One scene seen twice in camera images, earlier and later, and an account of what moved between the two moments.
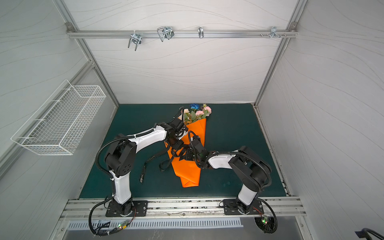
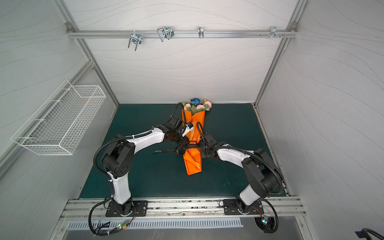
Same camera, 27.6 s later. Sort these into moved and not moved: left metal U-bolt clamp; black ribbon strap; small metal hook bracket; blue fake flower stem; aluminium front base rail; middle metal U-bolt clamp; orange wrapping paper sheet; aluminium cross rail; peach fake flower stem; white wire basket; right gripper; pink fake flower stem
Moved: black ribbon strap; orange wrapping paper sheet; blue fake flower stem; peach fake flower stem; pink fake flower stem; right gripper
Not moved: small metal hook bracket; middle metal U-bolt clamp; white wire basket; aluminium cross rail; aluminium front base rail; left metal U-bolt clamp
